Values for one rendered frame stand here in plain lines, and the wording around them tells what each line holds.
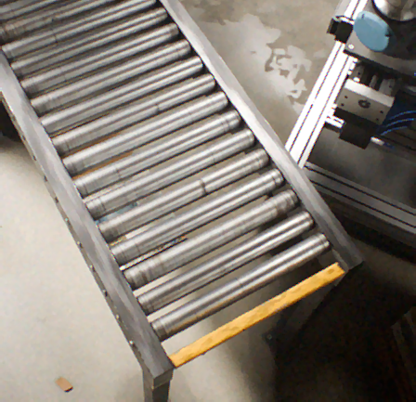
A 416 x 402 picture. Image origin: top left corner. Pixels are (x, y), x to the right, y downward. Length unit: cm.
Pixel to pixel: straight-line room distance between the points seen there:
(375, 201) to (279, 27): 102
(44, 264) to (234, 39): 127
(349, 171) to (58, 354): 118
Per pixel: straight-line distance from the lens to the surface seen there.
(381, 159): 237
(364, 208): 222
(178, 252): 143
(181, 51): 173
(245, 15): 294
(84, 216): 147
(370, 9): 160
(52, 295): 226
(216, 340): 135
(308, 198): 153
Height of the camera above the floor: 212
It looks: 62 degrees down
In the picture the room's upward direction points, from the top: 9 degrees clockwise
